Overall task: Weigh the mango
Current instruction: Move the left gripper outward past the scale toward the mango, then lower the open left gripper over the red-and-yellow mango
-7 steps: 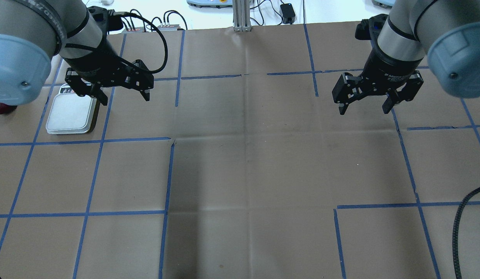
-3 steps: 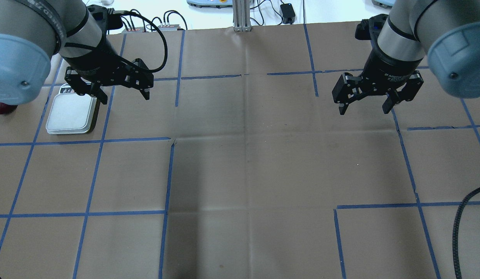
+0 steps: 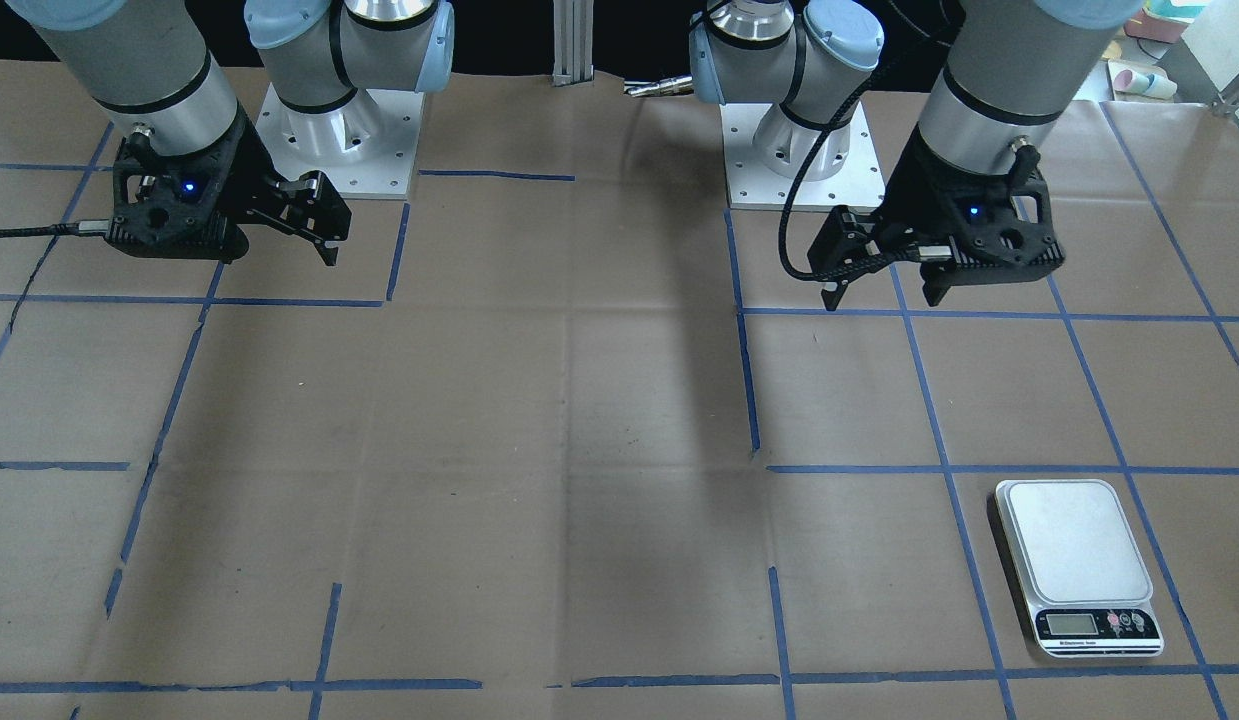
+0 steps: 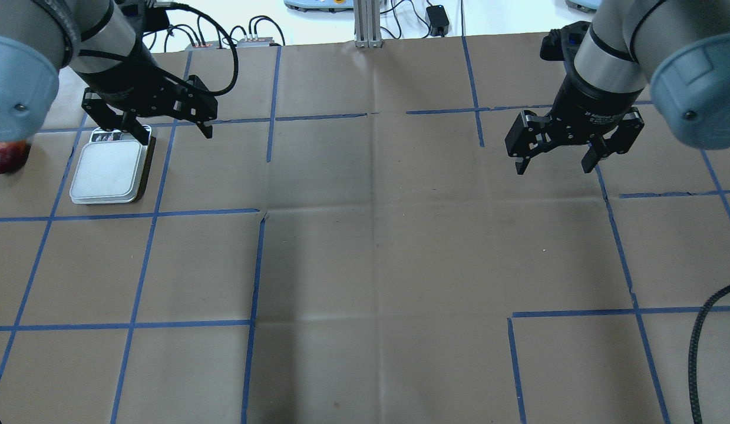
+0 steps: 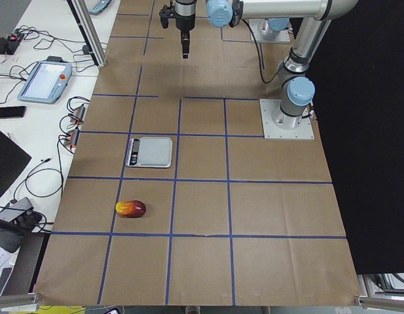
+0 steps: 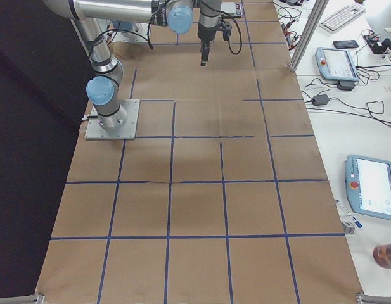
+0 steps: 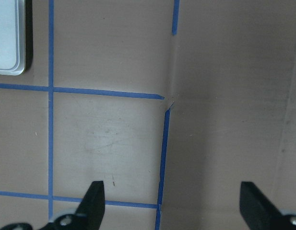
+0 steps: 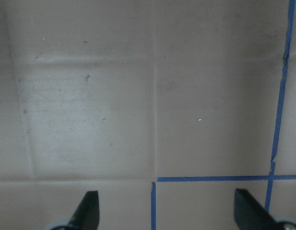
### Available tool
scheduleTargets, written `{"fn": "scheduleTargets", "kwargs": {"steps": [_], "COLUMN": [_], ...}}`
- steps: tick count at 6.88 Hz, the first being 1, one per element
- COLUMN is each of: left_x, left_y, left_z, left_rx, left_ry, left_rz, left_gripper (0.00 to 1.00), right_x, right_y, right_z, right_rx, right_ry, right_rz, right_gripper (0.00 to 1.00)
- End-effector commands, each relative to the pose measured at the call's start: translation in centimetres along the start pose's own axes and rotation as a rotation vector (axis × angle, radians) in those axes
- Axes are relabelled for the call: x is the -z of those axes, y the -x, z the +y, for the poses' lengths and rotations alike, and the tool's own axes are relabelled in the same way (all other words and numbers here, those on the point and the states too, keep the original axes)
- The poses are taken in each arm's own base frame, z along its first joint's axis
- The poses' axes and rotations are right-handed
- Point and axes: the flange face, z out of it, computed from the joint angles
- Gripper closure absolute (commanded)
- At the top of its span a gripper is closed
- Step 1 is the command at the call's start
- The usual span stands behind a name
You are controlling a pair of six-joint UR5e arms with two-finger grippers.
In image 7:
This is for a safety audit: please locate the white digital kitchen scale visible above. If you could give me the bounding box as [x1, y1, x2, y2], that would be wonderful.
[0, 0, 33, 76]

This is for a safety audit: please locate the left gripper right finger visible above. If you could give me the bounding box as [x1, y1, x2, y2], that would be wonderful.
[239, 181, 296, 230]

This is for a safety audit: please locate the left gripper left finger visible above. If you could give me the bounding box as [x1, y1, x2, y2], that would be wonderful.
[0, 181, 106, 230]

